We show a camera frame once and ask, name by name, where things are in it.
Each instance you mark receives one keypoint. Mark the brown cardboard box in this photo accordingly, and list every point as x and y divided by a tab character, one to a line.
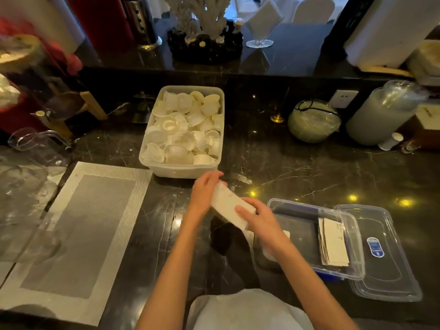
428	125

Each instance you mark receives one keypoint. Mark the clear plastic storage container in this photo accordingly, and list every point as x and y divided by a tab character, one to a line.
302	233

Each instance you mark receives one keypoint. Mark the person's right thumb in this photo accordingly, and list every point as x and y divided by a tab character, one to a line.
244	214

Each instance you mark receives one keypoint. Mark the white chair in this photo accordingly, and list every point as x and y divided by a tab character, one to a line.
313	9

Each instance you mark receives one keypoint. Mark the glass drink dispenser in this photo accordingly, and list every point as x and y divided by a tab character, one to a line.
37	75

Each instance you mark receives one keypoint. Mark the person's right forearm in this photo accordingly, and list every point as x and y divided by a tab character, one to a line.
309	288

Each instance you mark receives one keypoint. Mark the stack of beige paper sleeves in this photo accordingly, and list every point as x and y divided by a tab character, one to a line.
333	243

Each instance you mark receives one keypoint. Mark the pile of small white cups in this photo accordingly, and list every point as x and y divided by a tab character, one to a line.
184	130

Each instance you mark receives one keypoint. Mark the white coral ornament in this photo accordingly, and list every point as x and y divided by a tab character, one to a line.
202	13

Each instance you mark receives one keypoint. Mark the black ornament base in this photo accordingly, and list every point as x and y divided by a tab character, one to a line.
206	49

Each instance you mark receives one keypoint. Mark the white plastic tub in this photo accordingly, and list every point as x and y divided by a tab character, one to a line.
178	170

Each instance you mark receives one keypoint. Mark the white wall socket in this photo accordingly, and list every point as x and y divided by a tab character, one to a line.
343	98

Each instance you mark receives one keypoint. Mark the white napkin stack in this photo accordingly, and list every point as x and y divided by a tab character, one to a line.
228	206

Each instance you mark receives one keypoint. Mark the shiny metal canister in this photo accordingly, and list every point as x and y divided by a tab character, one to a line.
142	20

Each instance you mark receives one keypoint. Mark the plastic-wrapped stack of cups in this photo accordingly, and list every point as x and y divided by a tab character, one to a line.
378	116

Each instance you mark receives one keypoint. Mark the white paper towel roll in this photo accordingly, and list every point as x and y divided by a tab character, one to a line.
388	30

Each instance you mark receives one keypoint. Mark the clear glass pitcher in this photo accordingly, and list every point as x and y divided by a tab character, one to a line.
24	192

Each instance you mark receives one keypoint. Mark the person's white apron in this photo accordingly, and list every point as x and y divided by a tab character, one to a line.
247	311

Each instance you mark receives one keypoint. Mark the person's right hand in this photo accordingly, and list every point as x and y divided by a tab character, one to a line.
264	225

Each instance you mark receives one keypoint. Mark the grey woven placemat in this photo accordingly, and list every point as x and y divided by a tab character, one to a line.
82	237

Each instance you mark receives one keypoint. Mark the person's left fingers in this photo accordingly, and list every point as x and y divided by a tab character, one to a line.
215	176

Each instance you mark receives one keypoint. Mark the person's left forearm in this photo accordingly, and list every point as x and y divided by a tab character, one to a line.
172	271

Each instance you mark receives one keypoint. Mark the person's left hand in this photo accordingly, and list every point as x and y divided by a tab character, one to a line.
201	195

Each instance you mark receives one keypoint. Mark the clear lid with blue label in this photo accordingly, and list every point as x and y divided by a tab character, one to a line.
385	257

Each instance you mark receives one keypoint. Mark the wooden dispenser stand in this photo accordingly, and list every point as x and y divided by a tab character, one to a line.
92	105

